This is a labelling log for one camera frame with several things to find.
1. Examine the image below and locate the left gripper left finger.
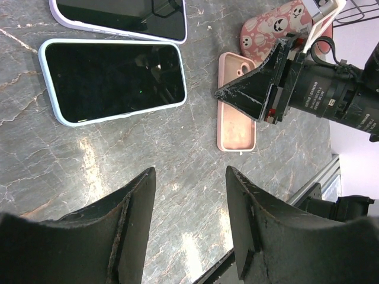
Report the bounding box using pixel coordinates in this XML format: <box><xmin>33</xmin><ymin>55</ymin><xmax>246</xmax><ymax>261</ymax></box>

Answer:
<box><xmin>1</xmin><ymin>167</ymin><xmax>156</xmax><ymax>283</ymax></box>

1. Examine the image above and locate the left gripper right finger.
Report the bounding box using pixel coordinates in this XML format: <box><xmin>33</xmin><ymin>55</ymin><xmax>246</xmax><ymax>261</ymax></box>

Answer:
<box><xmin>226</xmin><ymin>166</ymin><xmax>378</xmax><ymax>283</ymax></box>

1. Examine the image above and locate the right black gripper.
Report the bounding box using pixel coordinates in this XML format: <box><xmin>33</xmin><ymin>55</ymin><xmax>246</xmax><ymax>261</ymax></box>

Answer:
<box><xmin>214</xmin><ymin>34</ymin><xmax>335</xmax><ymax>124</ymax></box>

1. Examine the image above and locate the pink phone case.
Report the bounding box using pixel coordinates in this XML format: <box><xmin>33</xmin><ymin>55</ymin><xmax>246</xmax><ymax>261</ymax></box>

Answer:
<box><xmin>217</xmin><ymin>52</ymin><xmax>256</xmax><ymax>153</ymax></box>

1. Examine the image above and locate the blue-edged black phone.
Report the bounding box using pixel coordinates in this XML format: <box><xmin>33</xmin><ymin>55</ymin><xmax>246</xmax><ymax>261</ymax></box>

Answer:
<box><xmin>55</xmin><ymin>0</ymin><xmax>186</xmax><ymax>41</ymax></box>

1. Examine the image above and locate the lavender phone case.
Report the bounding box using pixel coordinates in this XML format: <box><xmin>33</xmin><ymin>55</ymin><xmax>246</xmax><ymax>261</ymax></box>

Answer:
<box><xmin>49</xmin><ymin>0</ymin><xmax>189</xmax><ymax>45</ymax></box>

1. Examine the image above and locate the white-edged black phone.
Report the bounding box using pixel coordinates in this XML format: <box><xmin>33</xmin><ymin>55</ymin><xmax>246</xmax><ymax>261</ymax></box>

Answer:
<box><xmin>44</xmin><ymin>41</ymin><xmax>186</xmax><ymax>123</ymax></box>

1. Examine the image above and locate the light blue phone case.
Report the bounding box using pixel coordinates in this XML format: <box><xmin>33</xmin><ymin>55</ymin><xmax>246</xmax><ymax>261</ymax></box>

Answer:
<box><xmin>37</xmin><ymin>37</ymin><xmax>188</xmax><ymax>128</ymax></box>

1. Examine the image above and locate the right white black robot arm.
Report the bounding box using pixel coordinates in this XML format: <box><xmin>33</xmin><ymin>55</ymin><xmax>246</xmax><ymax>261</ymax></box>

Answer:
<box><xmin>214</xmin><ymin>34</ymin><xmax>378</xmax><ymax>142</ymax></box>

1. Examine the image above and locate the pink speckled mug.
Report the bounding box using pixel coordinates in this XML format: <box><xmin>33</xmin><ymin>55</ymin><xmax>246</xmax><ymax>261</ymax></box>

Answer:
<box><xmin>239</xmin><ymin>0</ymin><xmax>334</xmax><ymax>64</ymax></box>

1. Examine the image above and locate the black wire dish basket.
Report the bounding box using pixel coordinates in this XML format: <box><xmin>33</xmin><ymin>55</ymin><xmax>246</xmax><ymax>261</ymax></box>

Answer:
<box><xmin>333</xmin><ymin>0</ymin><xmax>379</xmax><ymax>28</ymax></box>

